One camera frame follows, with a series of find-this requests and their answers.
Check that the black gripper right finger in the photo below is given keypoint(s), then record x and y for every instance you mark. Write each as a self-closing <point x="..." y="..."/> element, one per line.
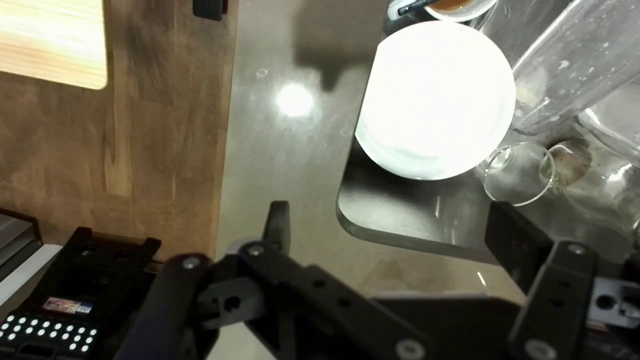
<point x="556" y="292"/>

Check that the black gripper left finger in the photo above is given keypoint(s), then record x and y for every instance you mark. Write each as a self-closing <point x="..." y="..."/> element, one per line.
<point x="313" y="286"/>

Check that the stainless steel sink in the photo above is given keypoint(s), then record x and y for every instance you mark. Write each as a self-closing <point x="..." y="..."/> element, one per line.
<point x="413" y="213"/>

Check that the clear wine glass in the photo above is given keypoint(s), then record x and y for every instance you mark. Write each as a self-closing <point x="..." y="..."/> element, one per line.
<point x="517" y="173"/>

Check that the small drinking glass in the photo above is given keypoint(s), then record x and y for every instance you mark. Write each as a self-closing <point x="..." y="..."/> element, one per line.
<point x="572" y="162"/>

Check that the white plate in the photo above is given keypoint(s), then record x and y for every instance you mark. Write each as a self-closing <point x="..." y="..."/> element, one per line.
<point x="436" y="101"/>

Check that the tall clear container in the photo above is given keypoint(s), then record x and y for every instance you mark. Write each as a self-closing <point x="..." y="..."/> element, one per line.
<point x="581" y="60"/>

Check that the black device with LED dots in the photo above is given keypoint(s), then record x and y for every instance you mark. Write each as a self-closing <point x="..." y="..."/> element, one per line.
<point x="72" y="272"/>

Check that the grey flat panel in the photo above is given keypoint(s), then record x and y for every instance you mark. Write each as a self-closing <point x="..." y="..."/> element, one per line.
<point x="21" y="261"/>

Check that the small black block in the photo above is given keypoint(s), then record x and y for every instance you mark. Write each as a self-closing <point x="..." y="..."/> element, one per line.
<point x="210" y="9"/>

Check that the small white cup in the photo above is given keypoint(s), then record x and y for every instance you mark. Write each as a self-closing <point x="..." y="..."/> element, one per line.
<point x="452" y="7"/>

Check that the light wooden board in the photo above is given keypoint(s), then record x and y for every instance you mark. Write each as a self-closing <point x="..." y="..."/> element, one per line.
<point x="47" y="40"/>

